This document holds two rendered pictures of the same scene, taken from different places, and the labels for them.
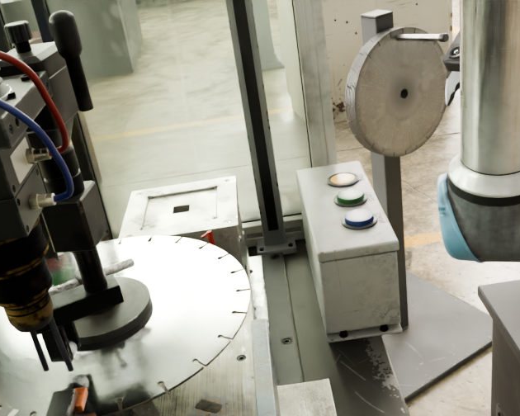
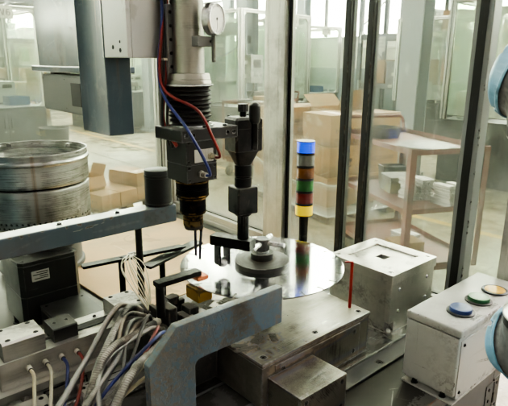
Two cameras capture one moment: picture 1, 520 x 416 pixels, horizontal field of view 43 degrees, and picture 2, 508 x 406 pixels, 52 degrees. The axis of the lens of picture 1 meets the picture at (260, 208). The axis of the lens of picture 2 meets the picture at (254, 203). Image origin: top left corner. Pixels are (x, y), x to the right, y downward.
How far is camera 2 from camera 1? 0.53 m
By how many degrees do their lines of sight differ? 46
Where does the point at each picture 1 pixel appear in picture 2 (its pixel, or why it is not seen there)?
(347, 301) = (419, 357)
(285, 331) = (385, 358)
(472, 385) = not seen: outside the picture
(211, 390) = (284, 333)
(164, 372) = (243, 292)
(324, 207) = (455, 295)
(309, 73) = not seen: outside the picture
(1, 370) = (205, 259)
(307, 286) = not seen: hidden behind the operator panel
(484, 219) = not seen: outside the picture
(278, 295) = not seen: hidden behind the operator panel
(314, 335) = (399, 371)
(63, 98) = (247, 141)
